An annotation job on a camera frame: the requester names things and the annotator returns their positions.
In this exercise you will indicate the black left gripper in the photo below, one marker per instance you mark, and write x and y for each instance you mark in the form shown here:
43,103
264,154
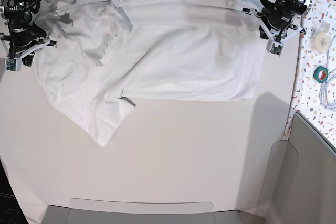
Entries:
278,16

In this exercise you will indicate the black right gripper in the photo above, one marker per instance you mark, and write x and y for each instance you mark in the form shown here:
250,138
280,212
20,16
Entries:
22,32

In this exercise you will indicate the white t-shirt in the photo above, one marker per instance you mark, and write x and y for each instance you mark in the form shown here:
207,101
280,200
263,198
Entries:
109,52

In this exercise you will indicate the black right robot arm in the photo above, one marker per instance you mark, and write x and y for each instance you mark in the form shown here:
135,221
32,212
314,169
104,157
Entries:
19,10

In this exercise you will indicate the clear tape dispenser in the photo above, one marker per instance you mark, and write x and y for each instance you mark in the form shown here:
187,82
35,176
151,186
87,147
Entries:
320,39

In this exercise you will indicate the green tape roll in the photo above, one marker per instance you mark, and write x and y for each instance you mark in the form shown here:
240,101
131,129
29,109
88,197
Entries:
320,74

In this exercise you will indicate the terrazzo pattern side surface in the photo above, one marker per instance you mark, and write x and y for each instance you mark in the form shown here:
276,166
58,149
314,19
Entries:
315,101

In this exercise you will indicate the grey chair right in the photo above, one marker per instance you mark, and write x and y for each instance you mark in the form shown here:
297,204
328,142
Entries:
299,184

